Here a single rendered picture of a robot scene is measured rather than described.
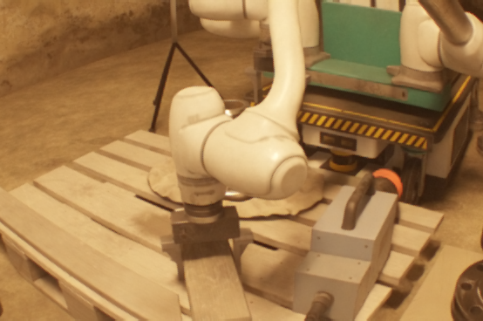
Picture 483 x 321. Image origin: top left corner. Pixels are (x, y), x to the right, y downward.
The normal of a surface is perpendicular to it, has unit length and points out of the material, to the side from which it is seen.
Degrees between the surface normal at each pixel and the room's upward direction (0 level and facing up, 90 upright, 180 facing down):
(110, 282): 0
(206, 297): 0
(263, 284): 0
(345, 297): 90
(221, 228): 90
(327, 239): 90
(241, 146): 45
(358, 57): 90
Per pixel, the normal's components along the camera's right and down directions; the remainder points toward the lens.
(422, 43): -0.73, 0.31
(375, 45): -0.57, 0.35
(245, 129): -0.51, -0.50
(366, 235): -0.04, -0.92
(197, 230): 0.15, 0.39
